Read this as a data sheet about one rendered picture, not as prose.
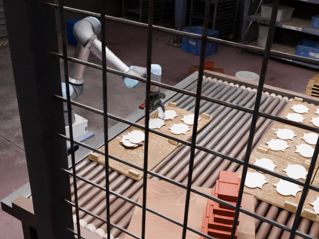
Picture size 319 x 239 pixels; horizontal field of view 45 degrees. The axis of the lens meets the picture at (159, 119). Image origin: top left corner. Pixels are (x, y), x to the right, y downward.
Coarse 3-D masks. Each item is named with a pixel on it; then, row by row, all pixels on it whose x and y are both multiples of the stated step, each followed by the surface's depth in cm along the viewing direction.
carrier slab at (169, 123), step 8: (176, 112) 263; (184, 112) 264; (192, 112) 264; (144, 120) 251; (168, 120) 253; (176, 120) 253; (200, 120) 255; (208, 120) 255; (160, 128) 244; (192, 128) 245; (200, 128) 246; (160, 136) 235; (176, 136) 236; (184, 136) 236
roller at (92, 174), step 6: (210, 84) 314; (204, 90) 305; (186, 102) 282; (180, 108) 275; (96, 168) 206; (102, 168) 208; (90, 174) 202; (96, 174) 204; (90, 180) 200; (72, 186) 192; (78, 186) 193; (72, 192) 190
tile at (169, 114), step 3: (165, 111) 262; (168, 111) 262; (171, 111) 262; (174, 111) 262; (165, 114) 258; (168, 114) 258; (171, 114) 258; (174, 114) 259; (159, 117) 255; (165, 117) 255; (168, 117) 255; (171, 117) 255; (174, 117) 256
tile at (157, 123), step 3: (150, 120) 250; (153, 120) 250; (156, 120) 250; (159, 120) 250; (162, 120) 250; (144, 123) 247; (150, 123) 246; (153, 123) 247; (156, 123) 247; (159, 123) 247; (162, 123) 247; (150, 126) 243; (153, 126) 243; (156, 126) 244; (159, 126) 244; (159, 129) 242
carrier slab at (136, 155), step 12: (144, 132) 238; (108, 144) 224; (120, 144) 225; (156, 144) 227; (168, 144) 227; (120, 156) 214; (132, 156) 214; (156, 156) 216; (120, 168) 204; (132, 168) 205
